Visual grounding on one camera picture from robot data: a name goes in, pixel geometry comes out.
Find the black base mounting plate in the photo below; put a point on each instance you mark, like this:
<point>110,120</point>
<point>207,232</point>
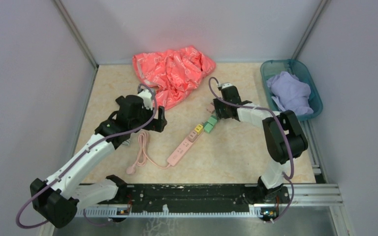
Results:
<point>200,198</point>

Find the yellow plug adapter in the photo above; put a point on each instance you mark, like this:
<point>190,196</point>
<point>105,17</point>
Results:
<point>199,129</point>

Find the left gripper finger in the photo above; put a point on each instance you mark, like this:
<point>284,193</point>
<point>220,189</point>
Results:
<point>159,125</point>
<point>161,114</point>

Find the pink power strip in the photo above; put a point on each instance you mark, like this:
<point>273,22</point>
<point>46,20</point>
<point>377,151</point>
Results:
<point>180,151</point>

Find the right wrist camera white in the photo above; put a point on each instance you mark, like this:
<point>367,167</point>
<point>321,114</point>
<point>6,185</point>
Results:
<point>225,87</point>

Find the lavender cloth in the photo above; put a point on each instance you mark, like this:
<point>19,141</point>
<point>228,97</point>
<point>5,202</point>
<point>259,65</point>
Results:
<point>289,93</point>

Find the teal plastic basket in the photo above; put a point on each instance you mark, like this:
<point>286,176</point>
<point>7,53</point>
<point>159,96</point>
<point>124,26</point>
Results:
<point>271,68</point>

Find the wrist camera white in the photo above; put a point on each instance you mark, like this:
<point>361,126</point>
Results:
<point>225,87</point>
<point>148,100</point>

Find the white slotted cable duct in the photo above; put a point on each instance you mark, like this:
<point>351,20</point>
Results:
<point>122,211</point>

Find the beige pink plug adapter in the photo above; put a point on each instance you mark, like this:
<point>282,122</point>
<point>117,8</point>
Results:
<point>192,136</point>

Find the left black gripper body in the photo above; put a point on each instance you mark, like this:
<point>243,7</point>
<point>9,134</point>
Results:
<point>146,114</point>

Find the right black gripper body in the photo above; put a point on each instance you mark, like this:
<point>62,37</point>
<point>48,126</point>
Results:
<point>222,111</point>

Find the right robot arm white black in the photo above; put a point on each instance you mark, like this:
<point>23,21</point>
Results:
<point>284,137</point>

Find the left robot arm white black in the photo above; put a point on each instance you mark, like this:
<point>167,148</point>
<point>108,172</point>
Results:
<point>59,197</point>

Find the green plug adapter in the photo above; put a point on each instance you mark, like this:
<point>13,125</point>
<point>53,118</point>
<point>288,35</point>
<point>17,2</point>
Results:
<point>209,125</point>

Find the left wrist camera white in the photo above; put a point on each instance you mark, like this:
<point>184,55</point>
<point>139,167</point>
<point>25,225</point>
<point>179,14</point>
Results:
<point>148,100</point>

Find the pink crumpled cloth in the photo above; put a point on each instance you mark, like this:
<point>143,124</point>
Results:
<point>175,74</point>

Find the black power strip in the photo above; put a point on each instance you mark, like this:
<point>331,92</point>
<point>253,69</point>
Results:
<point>119,100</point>

